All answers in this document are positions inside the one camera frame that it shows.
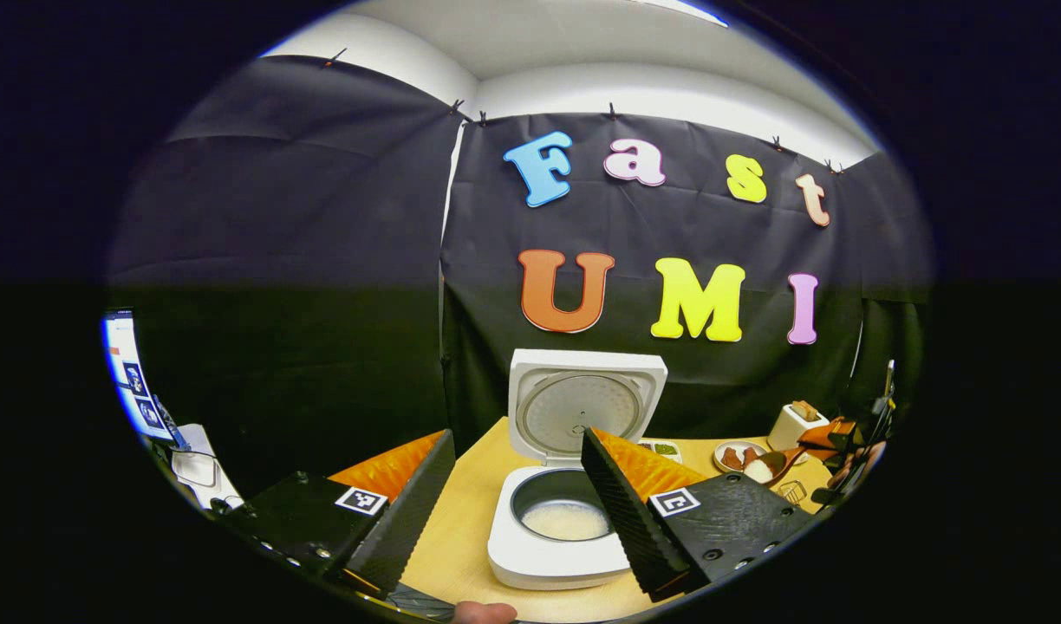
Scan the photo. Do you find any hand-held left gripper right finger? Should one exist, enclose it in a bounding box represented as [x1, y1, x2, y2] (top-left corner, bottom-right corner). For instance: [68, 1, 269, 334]
[581, 427, 816, 605]

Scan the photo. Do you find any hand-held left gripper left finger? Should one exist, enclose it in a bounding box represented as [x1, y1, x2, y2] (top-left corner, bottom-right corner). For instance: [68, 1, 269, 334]
[214, 429, 456, 599]

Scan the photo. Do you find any brown wooden spoon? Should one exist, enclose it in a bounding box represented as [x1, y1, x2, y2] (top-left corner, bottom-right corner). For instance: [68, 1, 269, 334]
[743, 446, 809, 488]

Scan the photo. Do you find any white rice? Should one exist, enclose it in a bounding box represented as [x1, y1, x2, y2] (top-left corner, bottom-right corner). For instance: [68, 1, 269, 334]
[522, 501, 609, 541]

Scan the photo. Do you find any white rice cooker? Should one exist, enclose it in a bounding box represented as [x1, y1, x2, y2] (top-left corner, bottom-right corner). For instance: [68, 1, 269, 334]
[487, 348, 668, 592]

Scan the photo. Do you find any white toaster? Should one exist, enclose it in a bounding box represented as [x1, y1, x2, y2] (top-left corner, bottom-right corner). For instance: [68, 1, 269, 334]
[766, 400, 830, 453]

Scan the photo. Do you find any white round plate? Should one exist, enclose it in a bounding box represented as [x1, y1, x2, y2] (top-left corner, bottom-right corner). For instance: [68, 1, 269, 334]
[713, 440, 770, 475]

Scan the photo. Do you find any white desktop device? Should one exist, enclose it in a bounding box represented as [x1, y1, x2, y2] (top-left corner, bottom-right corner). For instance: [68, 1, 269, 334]
[171, 423, 244, 510]

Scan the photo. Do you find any black backdrop cloth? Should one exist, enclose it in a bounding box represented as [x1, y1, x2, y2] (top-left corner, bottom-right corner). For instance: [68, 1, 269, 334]
[110, 56, 930, 499]

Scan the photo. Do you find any computer monitor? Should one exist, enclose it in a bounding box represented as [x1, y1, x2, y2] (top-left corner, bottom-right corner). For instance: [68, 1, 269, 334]
[104, 309, 180, 443]

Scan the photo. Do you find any row of black cloth clips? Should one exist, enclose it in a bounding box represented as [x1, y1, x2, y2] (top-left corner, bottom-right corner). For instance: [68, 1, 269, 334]
[324, 48, 843, 174]

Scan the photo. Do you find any long ceiling light panel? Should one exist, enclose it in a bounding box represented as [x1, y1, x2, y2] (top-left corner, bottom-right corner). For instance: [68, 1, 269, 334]
[643, 0, 729, 27]

